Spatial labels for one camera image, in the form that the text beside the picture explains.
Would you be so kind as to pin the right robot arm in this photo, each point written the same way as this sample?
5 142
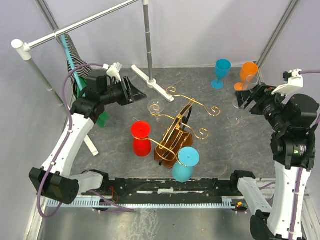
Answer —
293 145

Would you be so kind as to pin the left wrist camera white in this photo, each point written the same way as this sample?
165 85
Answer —
113 71

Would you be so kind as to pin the gold wire glass rack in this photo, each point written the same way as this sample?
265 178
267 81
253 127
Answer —
179 134

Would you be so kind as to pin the clear wine glass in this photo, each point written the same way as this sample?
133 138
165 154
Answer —
156 107
250 82

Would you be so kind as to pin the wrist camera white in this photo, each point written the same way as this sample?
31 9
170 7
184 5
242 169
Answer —
113 71
293 82

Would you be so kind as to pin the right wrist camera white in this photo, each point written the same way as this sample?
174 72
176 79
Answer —
293 82

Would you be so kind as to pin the orange plastic wine glass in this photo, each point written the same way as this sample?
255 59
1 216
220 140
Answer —
247 73

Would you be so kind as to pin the blue wine glass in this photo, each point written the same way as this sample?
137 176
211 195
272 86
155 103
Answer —
183 169
222 68

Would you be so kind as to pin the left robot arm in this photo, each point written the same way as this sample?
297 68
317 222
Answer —
53 179

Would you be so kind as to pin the white clothes rack stand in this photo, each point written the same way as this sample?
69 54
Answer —
34 118

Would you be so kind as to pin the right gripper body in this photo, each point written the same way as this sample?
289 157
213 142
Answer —
267 100

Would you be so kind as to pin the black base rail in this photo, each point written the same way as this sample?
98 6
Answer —
169 191

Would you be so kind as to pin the green plastic hanger piece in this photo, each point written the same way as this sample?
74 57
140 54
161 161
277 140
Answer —
101 122

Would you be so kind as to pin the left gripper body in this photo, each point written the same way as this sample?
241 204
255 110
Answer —
121 97

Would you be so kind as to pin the striped cloth on hanger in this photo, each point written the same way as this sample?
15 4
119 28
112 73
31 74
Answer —
74 60

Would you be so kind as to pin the red plastic wine glass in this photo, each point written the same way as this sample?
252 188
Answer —
140 131

